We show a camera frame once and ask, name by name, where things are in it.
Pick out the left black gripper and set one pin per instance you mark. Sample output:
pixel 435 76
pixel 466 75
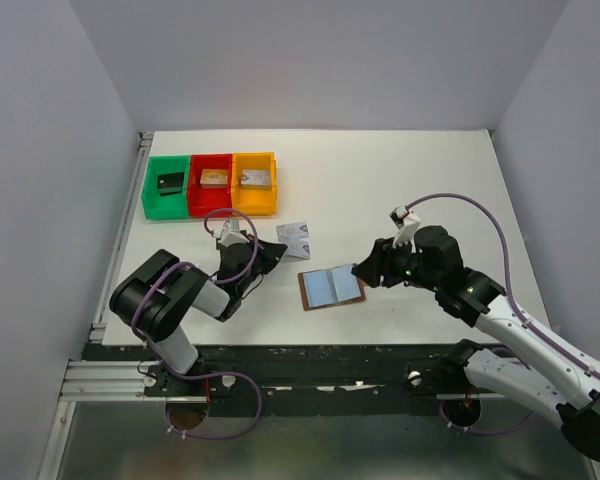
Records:
pixel 271 254

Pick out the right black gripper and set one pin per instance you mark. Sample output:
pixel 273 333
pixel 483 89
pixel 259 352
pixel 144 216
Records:
pixel 380 261

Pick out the silver VIP card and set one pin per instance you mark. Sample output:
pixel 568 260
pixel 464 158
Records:
pixel 297 247
pixel 292 231

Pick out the brown leather card holder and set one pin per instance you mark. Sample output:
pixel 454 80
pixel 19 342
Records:
pixel 326 288

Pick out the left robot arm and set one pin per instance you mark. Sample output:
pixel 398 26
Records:
pixel 154 299

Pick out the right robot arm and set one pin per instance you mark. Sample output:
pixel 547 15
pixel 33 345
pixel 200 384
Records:
pixel 555 380

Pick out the silver card in yellow bin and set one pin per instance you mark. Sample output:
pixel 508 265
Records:
pixel 255 179

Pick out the gold card in red bin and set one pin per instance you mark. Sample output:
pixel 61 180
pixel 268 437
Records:
pixel 213 178

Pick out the black card in green bin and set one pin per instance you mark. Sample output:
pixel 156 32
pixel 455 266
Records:
pixel 170 183

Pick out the yellow plastic bin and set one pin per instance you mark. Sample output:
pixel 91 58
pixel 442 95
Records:
pixel 254 201

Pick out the red plastic bin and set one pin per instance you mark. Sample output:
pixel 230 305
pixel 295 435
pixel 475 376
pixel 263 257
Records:
pixel 201 200

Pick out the green plastic bin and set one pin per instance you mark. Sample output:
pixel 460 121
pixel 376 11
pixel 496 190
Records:
pixel 172 207

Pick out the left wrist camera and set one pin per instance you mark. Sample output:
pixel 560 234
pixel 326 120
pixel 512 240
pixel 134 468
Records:
pixel 229 234

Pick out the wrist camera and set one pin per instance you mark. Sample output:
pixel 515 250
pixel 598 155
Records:
pixel 407 223
pixel 229 234

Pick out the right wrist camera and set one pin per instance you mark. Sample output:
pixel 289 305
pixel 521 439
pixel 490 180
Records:
pixel 407 223

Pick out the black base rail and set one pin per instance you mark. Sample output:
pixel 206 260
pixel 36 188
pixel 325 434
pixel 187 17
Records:
pixel 320 380

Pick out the aluminium frame rail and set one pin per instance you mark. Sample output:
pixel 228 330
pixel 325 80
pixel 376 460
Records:
pixel 93 381

